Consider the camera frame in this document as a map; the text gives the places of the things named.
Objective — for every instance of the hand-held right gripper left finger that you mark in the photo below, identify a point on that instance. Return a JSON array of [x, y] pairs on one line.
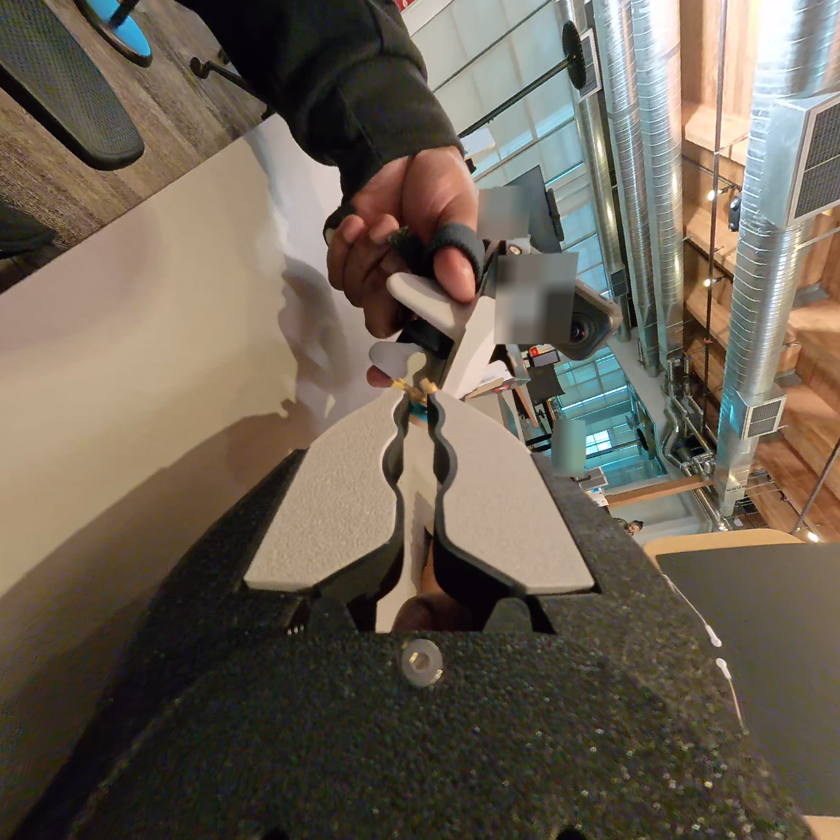
[[321, 512]]

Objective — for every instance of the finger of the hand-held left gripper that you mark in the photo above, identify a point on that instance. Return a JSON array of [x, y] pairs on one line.
[[476, 354]]

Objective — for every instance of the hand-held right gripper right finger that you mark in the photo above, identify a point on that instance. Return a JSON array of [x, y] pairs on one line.
[[512, 512]]

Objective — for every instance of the small tan toy figure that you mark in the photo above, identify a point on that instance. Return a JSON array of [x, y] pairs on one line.
[[415, 397]]

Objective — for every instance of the light grey desk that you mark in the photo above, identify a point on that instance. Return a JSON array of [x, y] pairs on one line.
[[131, 328]]

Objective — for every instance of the person's left hand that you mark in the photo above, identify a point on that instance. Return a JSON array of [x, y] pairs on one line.
[[394, 216]]

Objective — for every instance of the black pole with round disc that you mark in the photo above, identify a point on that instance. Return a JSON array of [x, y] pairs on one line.
[[577, 52]]

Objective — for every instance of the square metal vent grille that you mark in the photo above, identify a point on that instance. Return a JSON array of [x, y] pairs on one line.
[[817, 157]]

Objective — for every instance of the black table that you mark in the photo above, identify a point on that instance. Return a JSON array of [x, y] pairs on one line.
[[774, 656]]

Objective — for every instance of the blue and black chair base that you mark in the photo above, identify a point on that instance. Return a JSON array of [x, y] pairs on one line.
[[128, 29]]

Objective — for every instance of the black mesh office chair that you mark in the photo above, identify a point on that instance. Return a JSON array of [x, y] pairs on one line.
[[59, 85]]

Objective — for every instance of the wide silver ventilation duct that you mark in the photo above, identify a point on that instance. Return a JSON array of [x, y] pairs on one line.
[[761, 295]]

